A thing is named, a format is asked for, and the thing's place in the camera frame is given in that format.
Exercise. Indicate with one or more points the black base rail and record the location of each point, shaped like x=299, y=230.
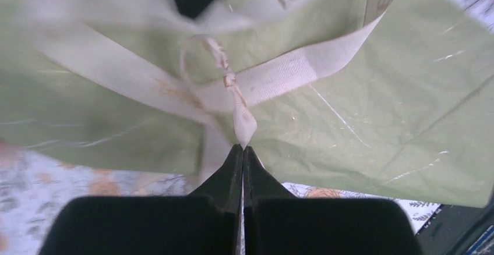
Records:
x=458, y=230

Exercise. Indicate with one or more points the beige ribbon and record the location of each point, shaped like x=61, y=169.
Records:
x=235, y=55

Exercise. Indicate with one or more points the floral patterned table mat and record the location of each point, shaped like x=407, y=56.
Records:
x=58, y=199

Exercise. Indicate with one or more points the brown kraft wrapping paper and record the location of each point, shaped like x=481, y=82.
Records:
x=366, y=110

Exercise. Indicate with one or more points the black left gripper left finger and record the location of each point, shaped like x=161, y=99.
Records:
x=205, y=221

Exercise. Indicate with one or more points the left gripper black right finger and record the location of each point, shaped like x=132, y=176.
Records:
x=278, y=222

